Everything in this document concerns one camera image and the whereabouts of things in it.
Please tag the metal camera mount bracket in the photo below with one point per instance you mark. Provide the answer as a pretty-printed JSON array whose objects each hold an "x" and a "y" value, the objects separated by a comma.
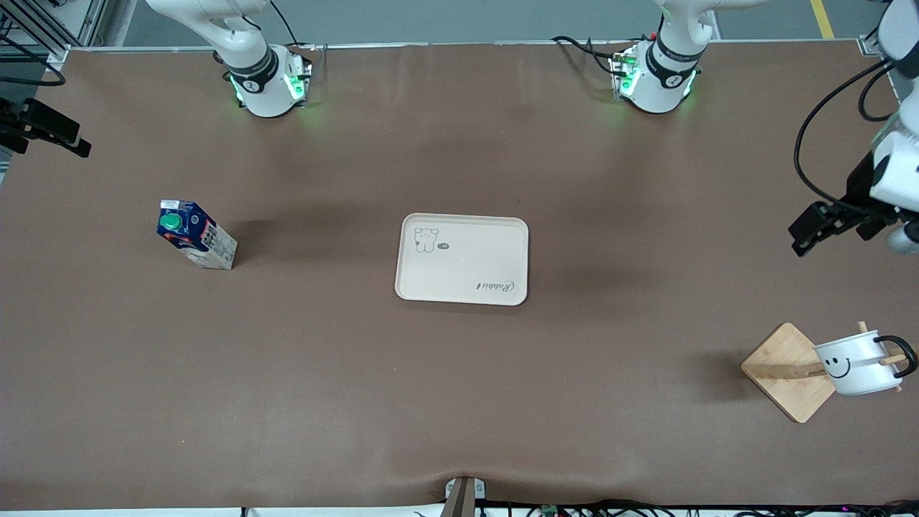
[{"x": 463, "y": 499}]

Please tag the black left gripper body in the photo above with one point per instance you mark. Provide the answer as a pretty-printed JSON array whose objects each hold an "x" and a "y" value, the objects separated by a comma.
[{"x": 857, "y": 191}]

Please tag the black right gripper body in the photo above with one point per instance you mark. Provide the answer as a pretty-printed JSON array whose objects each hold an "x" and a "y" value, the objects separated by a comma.
[{"x": 16, "y": 129}]

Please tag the small green circuit board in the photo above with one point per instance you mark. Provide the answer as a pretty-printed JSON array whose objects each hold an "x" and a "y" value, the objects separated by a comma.
[{"x": 550, "y": 511}]

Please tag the wooden cup stand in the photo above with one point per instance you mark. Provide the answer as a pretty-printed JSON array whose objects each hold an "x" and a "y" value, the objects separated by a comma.
[{"x": 786, "y": 373}]

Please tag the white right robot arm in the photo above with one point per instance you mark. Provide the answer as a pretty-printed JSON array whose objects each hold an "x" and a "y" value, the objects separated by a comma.
[{"x": 262, "y": 93}]

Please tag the blue white milk carton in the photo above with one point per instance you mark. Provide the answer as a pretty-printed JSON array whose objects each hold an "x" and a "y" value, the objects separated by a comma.
[{"x": 201, "y": 240}]

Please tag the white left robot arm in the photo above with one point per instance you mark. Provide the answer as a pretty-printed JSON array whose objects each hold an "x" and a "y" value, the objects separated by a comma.
[{"x": 664, "y": 86}]

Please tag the cream tray with bear print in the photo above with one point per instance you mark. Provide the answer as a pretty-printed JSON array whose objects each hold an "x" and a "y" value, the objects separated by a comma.
[{"x": 467, "y": 266}]

